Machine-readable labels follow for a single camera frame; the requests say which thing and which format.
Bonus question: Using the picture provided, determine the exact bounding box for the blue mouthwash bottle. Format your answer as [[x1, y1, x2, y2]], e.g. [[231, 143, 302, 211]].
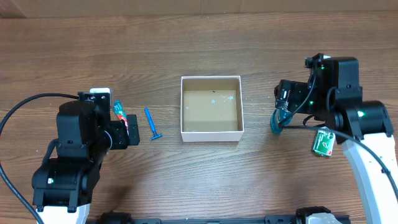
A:
[[270, 109, 291, 134]]

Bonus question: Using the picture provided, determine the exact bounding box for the blue disposable razor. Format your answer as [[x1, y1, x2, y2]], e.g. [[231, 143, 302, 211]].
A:
[[144, 108, 163, 141]]

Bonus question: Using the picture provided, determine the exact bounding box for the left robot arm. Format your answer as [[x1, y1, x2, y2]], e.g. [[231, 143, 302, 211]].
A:
[[32, 100, 139, 223]]

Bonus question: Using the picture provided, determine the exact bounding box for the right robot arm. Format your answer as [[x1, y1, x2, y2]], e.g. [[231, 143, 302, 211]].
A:
[[271, 53, 397, 223]]

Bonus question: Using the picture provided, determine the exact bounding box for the Colgate toothpaste tube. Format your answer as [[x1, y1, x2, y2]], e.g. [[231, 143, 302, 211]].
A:
[[113, 100, 128, 129]]

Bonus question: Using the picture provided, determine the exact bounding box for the white cardboard box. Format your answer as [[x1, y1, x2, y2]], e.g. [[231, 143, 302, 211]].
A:
[[180, 76, 244, 142]]

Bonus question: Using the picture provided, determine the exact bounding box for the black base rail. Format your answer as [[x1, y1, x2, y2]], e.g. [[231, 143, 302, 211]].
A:
[[86, 206, 351, 224]]

